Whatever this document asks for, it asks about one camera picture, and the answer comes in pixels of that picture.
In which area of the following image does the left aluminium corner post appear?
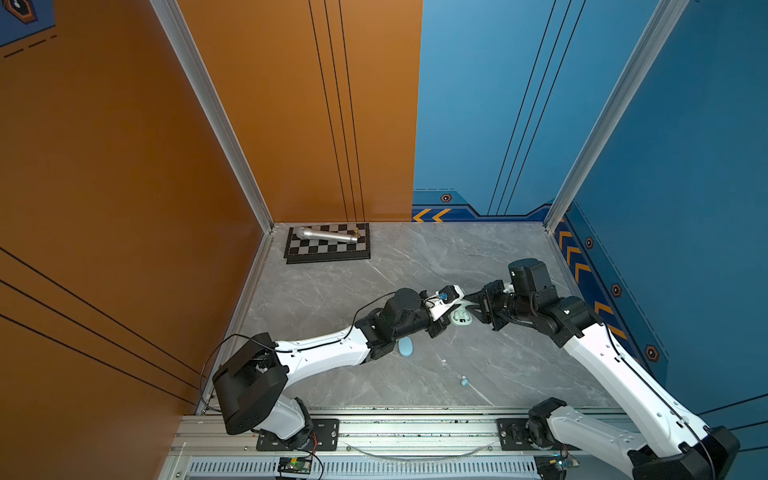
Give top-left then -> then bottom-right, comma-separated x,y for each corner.
149,0 -> 274,234

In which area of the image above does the right green circuit board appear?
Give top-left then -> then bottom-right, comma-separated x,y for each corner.
534,456 -> 580,480

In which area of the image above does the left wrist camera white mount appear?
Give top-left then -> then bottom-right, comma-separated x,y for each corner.
423,285 -> 468,313

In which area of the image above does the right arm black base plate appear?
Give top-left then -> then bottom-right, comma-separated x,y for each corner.
496,418 -> 563,451

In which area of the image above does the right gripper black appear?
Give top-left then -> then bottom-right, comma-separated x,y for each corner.
460,279 -> 536,331

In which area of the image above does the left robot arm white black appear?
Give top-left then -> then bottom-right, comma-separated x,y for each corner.
213,285 -> 464,450

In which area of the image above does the green circuit board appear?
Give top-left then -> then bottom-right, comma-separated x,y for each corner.
276,456 -> 314,479
534,456 -> 580,480

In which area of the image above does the silver microphone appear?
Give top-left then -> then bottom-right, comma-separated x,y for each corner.
295,227 -> 359,244

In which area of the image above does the right aluminium corner post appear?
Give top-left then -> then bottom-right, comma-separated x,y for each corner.
543,0 -> 689,234

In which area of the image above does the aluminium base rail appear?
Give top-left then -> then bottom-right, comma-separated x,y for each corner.
159,407 -> 625,479

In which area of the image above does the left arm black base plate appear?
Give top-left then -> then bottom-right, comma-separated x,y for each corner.
256,418 -> 339,453

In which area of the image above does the mint green earbud charging case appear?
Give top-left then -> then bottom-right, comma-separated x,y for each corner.
450,306 -> 474,326

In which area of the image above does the left green circuit board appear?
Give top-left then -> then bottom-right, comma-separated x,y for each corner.
276,456 -> 314,479

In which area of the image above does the black white chessboard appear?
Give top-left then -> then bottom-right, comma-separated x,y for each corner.
284,223 -> 371,264

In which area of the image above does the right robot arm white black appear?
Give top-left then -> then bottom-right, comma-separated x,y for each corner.
465,258 -> 740,479

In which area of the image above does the blue earbud charging case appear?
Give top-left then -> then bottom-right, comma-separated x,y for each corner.
398,337 -> 414,358

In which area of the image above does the aluminium corner post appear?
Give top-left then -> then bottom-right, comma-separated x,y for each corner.
543,0 -> 689,234
149,0 -> 274,234

